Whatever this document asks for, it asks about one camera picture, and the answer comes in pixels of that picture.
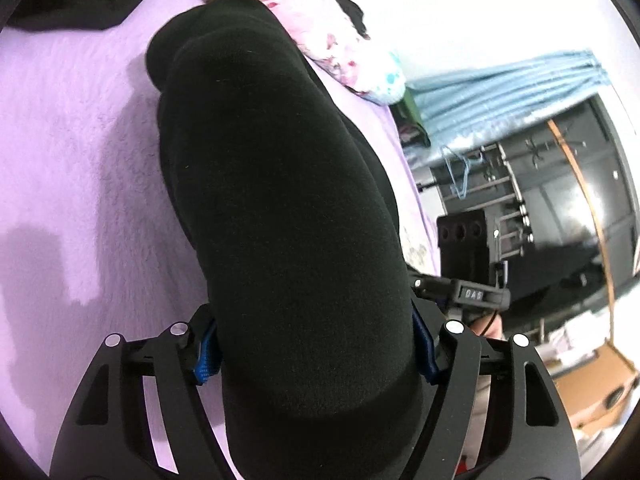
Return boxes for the curved wooden strip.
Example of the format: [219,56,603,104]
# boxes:
[546,119,617,348]

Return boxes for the black clothing on quilt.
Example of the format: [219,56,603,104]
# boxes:
[331,0,372,40]

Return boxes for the person's right hand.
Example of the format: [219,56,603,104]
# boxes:
[472,310,502,341]

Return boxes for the black zip fleece jacket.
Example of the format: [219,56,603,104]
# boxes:
[146,0,443,480]

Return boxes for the black box with round holes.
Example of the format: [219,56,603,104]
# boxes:
[436,209,492,282]

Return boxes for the light blue curtain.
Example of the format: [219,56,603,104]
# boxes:
[404,49,610,147]

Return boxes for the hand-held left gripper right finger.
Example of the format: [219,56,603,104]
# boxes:
[410,297,583,480]

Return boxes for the light blue clothes hanger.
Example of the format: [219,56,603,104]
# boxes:
[441,144,485,200]

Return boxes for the black metal rack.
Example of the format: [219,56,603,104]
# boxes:
[417,141,538,258]

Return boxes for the purple bed sheet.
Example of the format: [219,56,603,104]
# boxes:
[0,0,441,480]

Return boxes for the cardboard box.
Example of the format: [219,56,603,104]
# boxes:
[549,339,640,438]

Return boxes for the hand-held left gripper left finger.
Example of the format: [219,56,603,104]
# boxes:
[50,304,236,480]

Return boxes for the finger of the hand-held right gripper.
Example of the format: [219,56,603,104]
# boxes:
[412,275,451,303]

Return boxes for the green cloth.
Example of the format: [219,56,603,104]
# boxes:
[394,86,432,148]

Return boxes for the floral pink quilt roll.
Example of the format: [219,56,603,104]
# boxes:
[257,0,407,107]

